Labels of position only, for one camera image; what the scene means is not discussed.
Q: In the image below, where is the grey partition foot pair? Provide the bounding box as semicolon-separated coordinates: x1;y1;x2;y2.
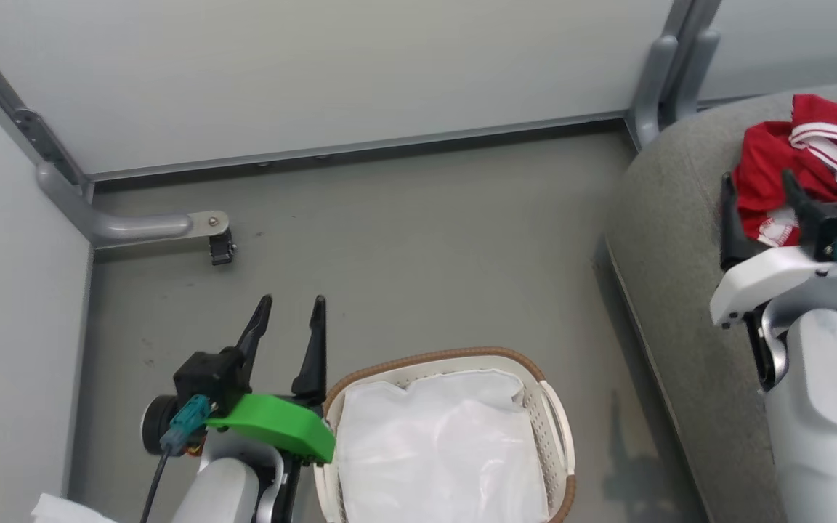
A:
626;0;721;150

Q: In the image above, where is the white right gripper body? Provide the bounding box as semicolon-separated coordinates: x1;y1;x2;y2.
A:
709;199;837;328

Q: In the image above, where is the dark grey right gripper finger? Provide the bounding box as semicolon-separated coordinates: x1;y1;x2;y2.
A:
782;168;823;219
720;174;769;270

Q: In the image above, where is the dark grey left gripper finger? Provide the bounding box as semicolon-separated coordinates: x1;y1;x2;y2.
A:
235;294;273;386
291;295;328;405

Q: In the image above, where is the white plastic laundry basket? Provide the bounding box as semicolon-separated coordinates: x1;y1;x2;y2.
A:
315;346;578;523

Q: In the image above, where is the grey aluminium partition rail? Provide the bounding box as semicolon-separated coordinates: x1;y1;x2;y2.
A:
88;109;634;182
0;11;96;204

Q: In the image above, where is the grey partition foot with caster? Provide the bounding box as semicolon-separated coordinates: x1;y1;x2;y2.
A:
36;161;230;248

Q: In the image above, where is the red and white garment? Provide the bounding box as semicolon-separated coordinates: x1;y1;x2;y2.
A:
734;91;837;249

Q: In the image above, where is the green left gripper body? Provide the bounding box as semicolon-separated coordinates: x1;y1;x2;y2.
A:
174;348;336;463

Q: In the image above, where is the small metal caster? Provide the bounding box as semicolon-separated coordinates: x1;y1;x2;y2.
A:
208;229;237;267

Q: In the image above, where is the white cloth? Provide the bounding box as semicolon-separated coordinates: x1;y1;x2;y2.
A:
334;369;551;523

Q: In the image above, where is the grey upholstered seat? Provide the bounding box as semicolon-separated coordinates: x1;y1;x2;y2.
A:
604;78;837;523

